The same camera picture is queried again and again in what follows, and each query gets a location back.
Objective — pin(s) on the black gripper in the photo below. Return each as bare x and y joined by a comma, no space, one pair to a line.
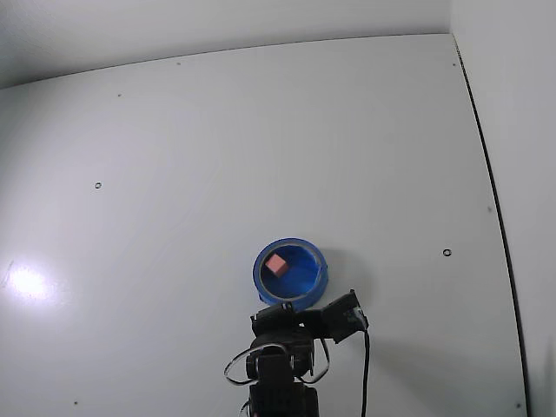
273,319

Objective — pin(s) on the small foam cube block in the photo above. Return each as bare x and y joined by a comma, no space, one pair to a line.
276,264

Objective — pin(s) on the blue tape roll bin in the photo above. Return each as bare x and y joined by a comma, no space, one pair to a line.
304,278

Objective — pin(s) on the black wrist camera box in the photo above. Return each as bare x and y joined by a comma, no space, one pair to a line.
343,317

